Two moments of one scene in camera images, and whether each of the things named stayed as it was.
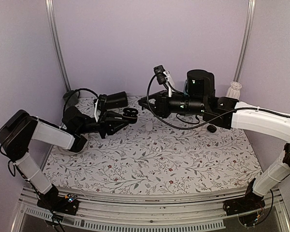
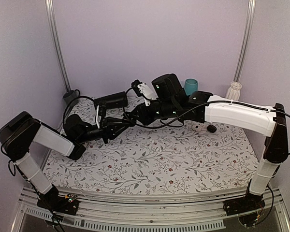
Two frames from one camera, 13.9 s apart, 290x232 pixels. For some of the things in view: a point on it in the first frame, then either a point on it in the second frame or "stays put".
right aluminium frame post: x=246 y=39 stays put
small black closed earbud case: x=211 y=128 stays put
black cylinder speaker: x=117 y=100 stays put
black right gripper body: x=165 y=110 to x=146 y=120
